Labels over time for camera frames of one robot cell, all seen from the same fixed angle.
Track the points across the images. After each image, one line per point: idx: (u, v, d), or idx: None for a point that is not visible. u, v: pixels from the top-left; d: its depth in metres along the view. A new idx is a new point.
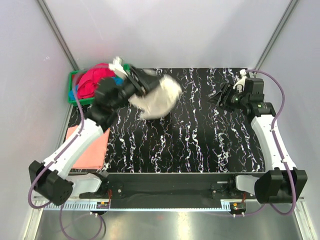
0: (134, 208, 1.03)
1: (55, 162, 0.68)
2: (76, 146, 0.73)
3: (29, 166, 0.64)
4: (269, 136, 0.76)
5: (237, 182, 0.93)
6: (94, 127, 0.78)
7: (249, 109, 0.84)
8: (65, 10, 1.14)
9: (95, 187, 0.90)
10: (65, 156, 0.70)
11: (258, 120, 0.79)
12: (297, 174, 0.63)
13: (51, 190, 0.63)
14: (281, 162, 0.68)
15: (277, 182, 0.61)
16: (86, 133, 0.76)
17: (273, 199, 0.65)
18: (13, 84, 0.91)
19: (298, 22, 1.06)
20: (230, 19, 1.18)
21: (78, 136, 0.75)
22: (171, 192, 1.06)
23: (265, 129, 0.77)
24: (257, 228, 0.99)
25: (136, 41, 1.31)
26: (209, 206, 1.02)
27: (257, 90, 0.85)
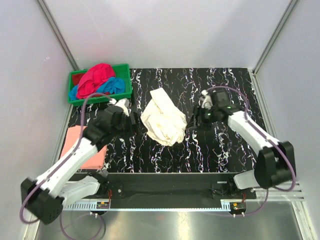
0: (134, 208, 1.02)
1: (48, 179, 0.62)
2: (70, 165, 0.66)
3: (21, 183, 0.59)
4: (247, 127, 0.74)
5: (237, 183, 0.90)
6: (89, 146, 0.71)
7: (222, 115, 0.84)
8: (65, 10, 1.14)
9: (94, 189, 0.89)
10: (58, 174, 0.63)
11: (232, 118, 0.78)
12: (283, 145, 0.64)
13: (41, 210, 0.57)
14: (265, 141, 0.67)
15: (270, 159, 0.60)
16: (81, 152, 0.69)
17: (277, 181, 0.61)
18: (13, 84, 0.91)
19: (298, 22, 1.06)
20: (231, 19, 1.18)
21: (73, 155, 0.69)
22: (171, 193, 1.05)
23: (242, 122, 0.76)
24: (257, 227, 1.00)
25: (136, 41, 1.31)
26: (209, 206, 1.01)
27: (222, 97, 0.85)
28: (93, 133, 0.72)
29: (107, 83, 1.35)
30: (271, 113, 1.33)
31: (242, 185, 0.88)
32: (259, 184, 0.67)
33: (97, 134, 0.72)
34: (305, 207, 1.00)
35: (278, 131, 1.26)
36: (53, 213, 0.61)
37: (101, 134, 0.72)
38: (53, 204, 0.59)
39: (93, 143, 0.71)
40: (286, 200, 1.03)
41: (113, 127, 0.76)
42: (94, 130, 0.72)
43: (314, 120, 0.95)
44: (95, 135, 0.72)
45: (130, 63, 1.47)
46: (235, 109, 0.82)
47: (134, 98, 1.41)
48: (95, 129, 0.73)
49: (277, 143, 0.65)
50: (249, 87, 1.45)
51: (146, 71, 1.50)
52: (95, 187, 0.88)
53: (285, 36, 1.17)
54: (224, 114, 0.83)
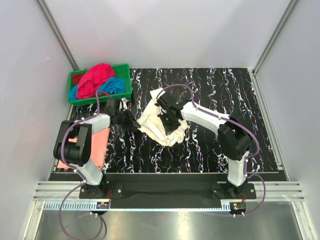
0: (134, 208, 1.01)
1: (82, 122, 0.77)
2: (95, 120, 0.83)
3: (63, 122, 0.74)
4: (200, 113, 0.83)
5: (233, 182, 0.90)
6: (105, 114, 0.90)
7: (174, 111, 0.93)
8: (65, 10, 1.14)
9: (99, 177, 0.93)
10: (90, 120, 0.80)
11: (184, 111, 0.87)
12: (233, 116, 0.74)
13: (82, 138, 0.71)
14: (219, 119, 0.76)
15: (229, 133, 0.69)
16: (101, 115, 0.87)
17: (242, 148, 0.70)
18: (13, 84, 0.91)
19: (298, 23, 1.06)
20: (230, 20, 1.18)
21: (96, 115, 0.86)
22: (171, 193, 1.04)
23: (193, 111, 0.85)
24: (257, 227, 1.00)
25: (136, 41, 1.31)
26: (209, 206, 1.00)
27: (168, 97, 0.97)
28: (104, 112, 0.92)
29: (107, 83, 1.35)
30: (271, 113, 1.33)
31: (238, 181, 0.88)
32: (230, 157, 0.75)
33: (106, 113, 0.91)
34: (305, 207, 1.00)
35: (278, 131, 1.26)
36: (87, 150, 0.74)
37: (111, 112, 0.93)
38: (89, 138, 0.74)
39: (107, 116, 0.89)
40: (286, 200, 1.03)
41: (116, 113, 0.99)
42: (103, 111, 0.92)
43: (314, 120, 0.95)
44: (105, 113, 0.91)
45: (131, 63, 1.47)
46: (182, 102, 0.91)
47: (134, 98, 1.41)
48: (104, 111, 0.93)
49: (229, 118, 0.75)
50: (249, 87, 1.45)
51: (147, 71, 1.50)
52: (100, 175, 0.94)
53: (285, 36, 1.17)
54: (175, 110, 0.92)
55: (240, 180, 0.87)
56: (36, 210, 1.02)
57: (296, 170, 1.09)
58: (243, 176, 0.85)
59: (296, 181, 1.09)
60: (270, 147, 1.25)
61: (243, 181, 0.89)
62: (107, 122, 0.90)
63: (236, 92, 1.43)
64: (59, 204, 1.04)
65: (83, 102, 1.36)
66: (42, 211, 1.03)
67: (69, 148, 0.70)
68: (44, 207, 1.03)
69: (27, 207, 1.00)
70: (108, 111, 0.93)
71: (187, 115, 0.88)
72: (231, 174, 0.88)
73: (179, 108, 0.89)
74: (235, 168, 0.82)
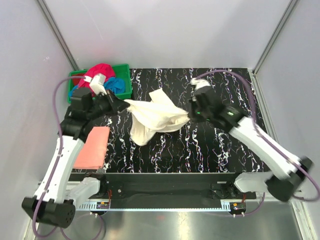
0: (134, 208, 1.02)
1: (47, 192, 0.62)
2: (62, 168, 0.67)
3: (23, 203, 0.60)
4: (262, 143, 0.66)
5: (239, 186, 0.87)
6: (72, 144, 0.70)
7: (222, 122, 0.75)
8: (65, 10, 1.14)
9: (97, 187, 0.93)
10: (55, 182, 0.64)
11: (242, 131, 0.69)
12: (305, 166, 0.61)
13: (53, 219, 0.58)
14: (290, 163, 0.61)
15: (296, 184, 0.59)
16: (67, 153, 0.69)
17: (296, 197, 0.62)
18: (13, 84, 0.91)
19: (298, 23, 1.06)
20: (230, 20, 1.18)
21: (61, 157, 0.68)
22: (171, 193, 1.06)
23: (254, 137, 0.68)
24: (257, 227, 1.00)
25: (136, 41, 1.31)
26: (209, 206, 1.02)
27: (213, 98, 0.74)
28: (72, 126, 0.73)
29: (107, 83, 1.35)
30: (271, 113, 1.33)
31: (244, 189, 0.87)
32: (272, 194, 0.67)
33: (75, 128, 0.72)
34: (305, 207, 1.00)
35: (278, 132, 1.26)
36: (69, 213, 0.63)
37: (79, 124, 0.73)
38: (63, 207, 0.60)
39: (75, 138, 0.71)
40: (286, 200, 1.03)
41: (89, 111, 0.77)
42: (71, 122, 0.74)
43: (314, 120, 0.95)
44: (73, 127, 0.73)
45: (130, 63, 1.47)
46: (237, 113, 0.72)
47: (134, 98, 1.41)
48: (73, 122, 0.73)
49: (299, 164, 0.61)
50: (249, 87, 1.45)
51: (146, 71, 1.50)
52: (96, 184, 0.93)
53: (285, 36, 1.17)
54: (224, 121, 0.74)
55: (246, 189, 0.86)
56: None
57: None
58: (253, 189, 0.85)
59: None
60: None
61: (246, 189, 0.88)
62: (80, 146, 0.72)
63: (236, 92, 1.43)
64: None
65: None
66: None
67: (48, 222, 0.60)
68: None
69: None
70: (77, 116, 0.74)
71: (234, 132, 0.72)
72: (242, 177, 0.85)
73: (234, 125, 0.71)
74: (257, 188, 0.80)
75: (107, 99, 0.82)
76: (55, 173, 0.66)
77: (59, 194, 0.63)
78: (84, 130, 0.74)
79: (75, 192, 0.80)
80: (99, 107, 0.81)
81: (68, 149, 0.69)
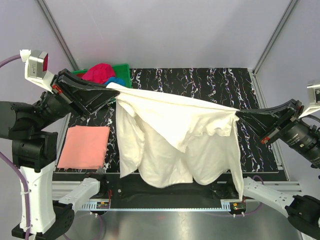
0: (134, 208, 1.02)
1: (32, 225, 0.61)
2: (36, 202, 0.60)
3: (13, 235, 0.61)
4: None
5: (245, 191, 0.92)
6: (36, 175, 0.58)
7: None
8: (65, 10, 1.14)
9: (97, 188, 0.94)
10: (36, 217, 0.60)
11: None
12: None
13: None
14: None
15: None
16: (35, 186, 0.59)
17: None
18: (13, 84, 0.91)
19: (298, 22, 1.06)
20: (231, 20, 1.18)
21: (30, 192, 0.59)
22: (172, 193, 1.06)
23: None
24: (257, 227, 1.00)
25: (136, 41, 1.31)
26: (209, 206, 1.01)
27: None
28: (26, 151, 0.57)
29: (107, 83, 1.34)
30: None
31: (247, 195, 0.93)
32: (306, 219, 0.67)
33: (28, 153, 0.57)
34: None
35: None
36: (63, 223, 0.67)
37: (32, 147, 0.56)
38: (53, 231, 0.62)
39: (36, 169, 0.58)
40: None
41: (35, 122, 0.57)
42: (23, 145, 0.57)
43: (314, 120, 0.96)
44: (28, 154, 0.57)
45: (130, 63, 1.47)
46: None
47: None
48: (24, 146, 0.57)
49: None
50: (249, 87, 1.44)
51: (146, 71, 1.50)
52: (98, 186, 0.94)
53: (285, 36, 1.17)
54: None
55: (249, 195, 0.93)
56: None
57: (296, 170, 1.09)
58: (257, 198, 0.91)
59: (296, 180, 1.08)
60: (269, 147, 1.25)
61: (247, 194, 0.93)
62: (48, 167, 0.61)
63: (236, 92, 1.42)
64: None
65: None
66: None
67: None
68: None
69: None
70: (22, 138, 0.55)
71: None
72: (257, 189, 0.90)
73: None
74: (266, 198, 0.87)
75: (59, 100, 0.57)
76: (32, 207, 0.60)
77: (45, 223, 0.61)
78: (45, 153, 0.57)
79: (75, 195, 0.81)
80: (48, 111, 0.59)
81: (35, 183, 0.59)
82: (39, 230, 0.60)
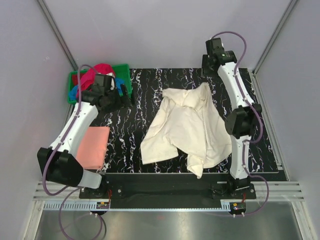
0: (134, 208, 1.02)
1: (61, 144, 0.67)
2: (77, 127, 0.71)
3: (38, 152, 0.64)
4: (233, 81, 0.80)
5: (233, 174, 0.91)
6: (89, 107, 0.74)
7: (215, 59, 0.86)
8: (66, 10, 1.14)
9: (97, 182, 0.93)
10: (70, 137, 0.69)
11: (225, 67, 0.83)
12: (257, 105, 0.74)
13: (65, 176, 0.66)
14: (243, 100, 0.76)
15: (240, 116, 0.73)
16: (84, 114, 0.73)
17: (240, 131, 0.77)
18: (13, 84, 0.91)
19: (298, 22, 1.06)
20: (231, 19, 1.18)
21: (77, 118, 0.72)
22: (171, 193, 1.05)
23: (230, 74, 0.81)
24: (256, 227, 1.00)
25: (136, 41, 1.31)
26: (209, 206, 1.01)
27: (218, 45, 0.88)
28: (89, 96, 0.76)
29: None
30: (270, 113, 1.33)
31: (237, 174, 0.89)
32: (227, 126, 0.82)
33: (93, 96, 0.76)
34: (305, 207, 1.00)
35: (278, 131, 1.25)
36: (76, 173, 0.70)
37: (95, 95, 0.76)
38: (74, 165, 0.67)
39: (92, 104, 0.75)
40: (286, 200, 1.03)
41: (106, 94, 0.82)
42: (89, 93, 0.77)
43: (314, 121, 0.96)
44: (90, 97, 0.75)
45: (130, 63, 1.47)
46: (228, 57, 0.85)
47: (134, 98, 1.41)
48: (90, 93, 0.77)
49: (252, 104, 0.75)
50: (249, 88, 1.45)
51: (146, 71, 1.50)
52: (99, 178, 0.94)
53: (285, 36, 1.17)
54: (216, 59, 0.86)
55: (239, 174, 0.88)
56: (36, 210, 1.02)
57: (296, 170, 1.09)
58: (242, 167, 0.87)
59: (296, 180, 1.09)
60: (269, 147, 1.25)
61: (242, 175, 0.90)
62: (95, 113, 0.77)
63: None
64: (60, 204, 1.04)
65: None
66: (42, 211, 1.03)
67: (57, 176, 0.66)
68: (44, 207, 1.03)
69: (27, 207, 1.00)
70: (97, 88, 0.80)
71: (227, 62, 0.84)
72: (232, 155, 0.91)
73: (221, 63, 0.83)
74: (235, 154, 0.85)
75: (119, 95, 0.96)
76: (71, 130, 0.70)
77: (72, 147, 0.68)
78: (99, 102, 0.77)
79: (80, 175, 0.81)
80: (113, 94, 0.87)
81: (85, 112, 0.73)
82: (67, 148, 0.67)
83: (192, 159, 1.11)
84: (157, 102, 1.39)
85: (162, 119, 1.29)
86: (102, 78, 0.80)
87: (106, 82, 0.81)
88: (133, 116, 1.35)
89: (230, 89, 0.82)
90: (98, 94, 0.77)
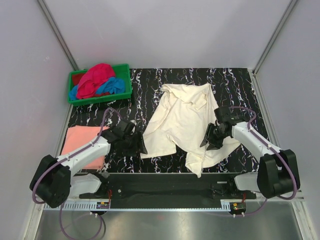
0: (134, 208, 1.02)
1: (66, 160, 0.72)
2: (87, 152, 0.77)
3: (44, 158, 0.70)
4: (250, 136, 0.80)
5: (237, 185, 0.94)
6: (105, 144, 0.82)
7: (225, 125, 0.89)
8: (65, 10, 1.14)
9: (95, 187, 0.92)
10: (77, 157, 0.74)
11: (236, 127, 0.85)
12: (285, 154, 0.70)
13: (52, 192, 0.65)
14: (267, 148, 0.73)
15: (270, 165, 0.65)
16: (98, 147, 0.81)
17: (279, 188, 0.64)
18: (13, 84, 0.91)
19: (298, 22, 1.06)
20: (231, 19, 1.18)
21: (91, 146, 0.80)
22: (171, 193, 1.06)
23: (245, 131, 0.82)
24: (257, 227, 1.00)
25: (137, 41, 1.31)
26: (210, 206, 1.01)
27: (226, 112, 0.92)
28: (109, 136, 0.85)
29: (107, 83, 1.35)
30: (271, 113, 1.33)
31: (241, 187, 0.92)
32: (262, 192, 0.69)
33: (111, 137, 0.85)
34: (305, 207, 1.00)
35: (278, 131, 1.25)
36: (61, 196, 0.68)
37: (112, 137, 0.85)
38: (65, 184, 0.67)
39: (108, 143, 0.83)
40: (286, 200, 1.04)
41: (125, 137, 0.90)
42: (109, 133, 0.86)
43: (314, 121, 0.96)
44: (108, 137, 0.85)
45: (130, 63, 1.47)
46: (238, 119, 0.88)
47: (134, 98, 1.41)
48: (111, 133, 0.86)
49: (279, 151, 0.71)
50: (249, 87, 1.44)
51: (147, 71, 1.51)
52: (96, 185, 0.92)
53: (285, 36, 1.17)
54: (228, 125, 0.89)
55: (244, 188, 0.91)
56: (36, 210, 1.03)
57: None
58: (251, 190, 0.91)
59: None
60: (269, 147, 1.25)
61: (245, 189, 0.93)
62: (106, 150, 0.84)
63: (236, 92, 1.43)
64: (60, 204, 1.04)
65: (83, 102, 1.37)
66: (42, 211, 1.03)
67: (43, 190, 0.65)
68: (44, 207, 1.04)
69: (27, 207, 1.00)
70: (117, 132, 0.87)
71: (239, 124, 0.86)
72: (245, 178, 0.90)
73: (232, 124, 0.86)
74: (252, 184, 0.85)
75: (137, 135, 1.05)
76: (80, 153, 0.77)
77: (73, 168, 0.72)
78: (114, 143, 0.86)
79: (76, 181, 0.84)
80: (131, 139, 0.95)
81: (99, 145, 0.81)
82: (69, 165, 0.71)
83: (191, 156, 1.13)
84: (157, 102, 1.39)
85: (163, 113, 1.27)
86: (126, 124, 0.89)
87: (128, 131, 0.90)
88: (133, 116, 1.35)
89: (249, 144, 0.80)
90: (115, 139, 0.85)
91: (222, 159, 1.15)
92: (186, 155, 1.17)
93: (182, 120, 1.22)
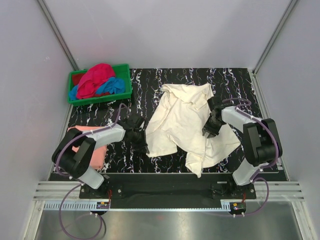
0: (134, 208, 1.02)
1: (91, 134, 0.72)
2: (107, 132, 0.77)
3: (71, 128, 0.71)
4: (236, 114, 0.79)
5: (236, 180, 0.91)
6: (120, 129, 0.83)
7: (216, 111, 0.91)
8: (65, 10, 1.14)
9: (97, 184, 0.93)
10: (100, 134, 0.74)
11: (224, 110, 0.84)
12: (266, 121, 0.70)
13: (78, 160, 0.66)
14: (250, 119, 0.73)
15: (252, 132, 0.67)
16: (116, 129, 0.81)
17: (262, 154, 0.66)
18: (13, 85, 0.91)
19: (298, 23, 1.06)
20: (231, 20, 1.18)
21: (110, 128, 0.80)
22: (171, 193, 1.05)
23: (231, 110, 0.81)
24: (257, 227, 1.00)
25: (137, 41, 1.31)
26: (209, 206, 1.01)
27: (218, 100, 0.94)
28: (123, 124, 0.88)
29: (107, 83, 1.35)
30: (271, 113, 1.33)
31: (239, 180, 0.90)
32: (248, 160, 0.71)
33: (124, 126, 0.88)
34: (305, 207, 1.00)
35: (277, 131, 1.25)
36: (82, 166, 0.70)
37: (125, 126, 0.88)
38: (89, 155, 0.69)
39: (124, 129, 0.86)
40: (286, 200, 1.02)
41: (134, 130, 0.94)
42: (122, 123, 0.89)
43: (314, 121, 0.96)
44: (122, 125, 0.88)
45: (130, 63, 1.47)
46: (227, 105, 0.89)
47: (134, 98, 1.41)
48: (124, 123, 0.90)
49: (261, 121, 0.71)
50: (249, 88, 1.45)
51: (146, 71, 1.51)
52: (99, 180, 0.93)
53: (285, 36, 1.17)
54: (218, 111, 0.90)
55: (243, 181, 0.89)
56: (36, 210, 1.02)
57: (296, 170, 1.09)
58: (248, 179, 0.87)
59: (296, 180, 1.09)
60: None
61: (245, 184, 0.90)
62: (120, 137, 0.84)
63: (236, 92, 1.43)
64: (59, 204, 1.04)
65: (83, 102, 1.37)
66: (42, 211, 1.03)
67: (67, 160, 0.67)
68: (44, 207, 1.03)
69: (27, 207, 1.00)
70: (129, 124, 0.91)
71: (228, 107, 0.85)
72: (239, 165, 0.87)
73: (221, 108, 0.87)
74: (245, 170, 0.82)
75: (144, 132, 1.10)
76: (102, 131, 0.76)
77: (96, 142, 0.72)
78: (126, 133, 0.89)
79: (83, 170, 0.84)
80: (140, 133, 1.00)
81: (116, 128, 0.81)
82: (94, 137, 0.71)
83: (191, 157, 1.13)
84: (157, 102, 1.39)
85: (163, 114, 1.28)
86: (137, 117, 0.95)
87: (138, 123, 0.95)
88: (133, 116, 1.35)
89: (236, 122, 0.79)
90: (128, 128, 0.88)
91: (222, 159, 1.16)
92: (186, 156, 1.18)
93: (181, 121, 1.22)
